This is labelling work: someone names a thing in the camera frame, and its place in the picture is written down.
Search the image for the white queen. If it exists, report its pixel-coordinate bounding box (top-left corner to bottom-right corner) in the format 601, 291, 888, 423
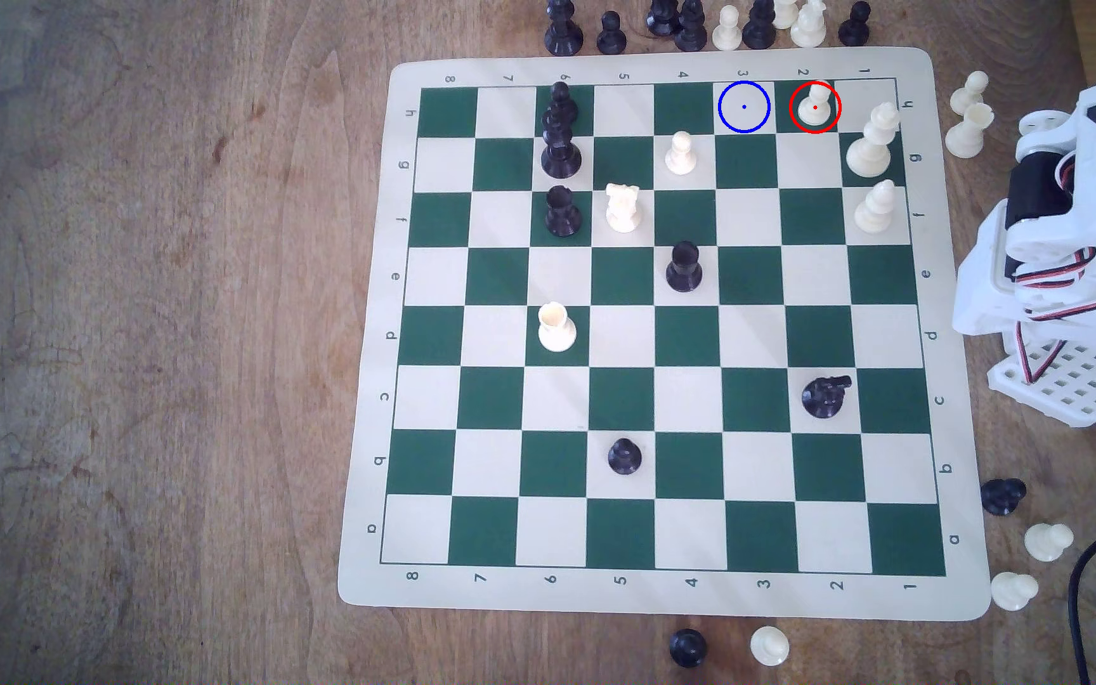
845, 103, 901, 179

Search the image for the white bishop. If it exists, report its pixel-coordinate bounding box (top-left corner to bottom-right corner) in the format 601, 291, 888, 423
854, 179, 897, 235

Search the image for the black queen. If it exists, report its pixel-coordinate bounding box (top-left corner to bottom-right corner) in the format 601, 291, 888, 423
540, 116, 584, 180

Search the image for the green and cream chess mat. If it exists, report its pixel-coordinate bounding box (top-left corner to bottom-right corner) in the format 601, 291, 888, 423
337, 46, 993, 623

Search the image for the white grid robot base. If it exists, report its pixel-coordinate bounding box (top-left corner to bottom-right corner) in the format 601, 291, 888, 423
988, 333, 1096, 427

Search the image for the white knight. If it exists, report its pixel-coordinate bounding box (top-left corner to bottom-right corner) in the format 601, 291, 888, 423
604, 183, 644, 234
790, 0, 829, 49

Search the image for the red black servo wire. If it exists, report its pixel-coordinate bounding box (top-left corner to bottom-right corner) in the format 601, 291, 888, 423
1012, 318, 1067, 386

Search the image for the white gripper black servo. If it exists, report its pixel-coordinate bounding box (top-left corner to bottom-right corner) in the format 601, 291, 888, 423
952, 152, 1082, 336

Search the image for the black knight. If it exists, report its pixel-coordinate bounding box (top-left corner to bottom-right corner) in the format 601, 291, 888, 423
980, 478, 1028, 518
801, 375, 852, 420

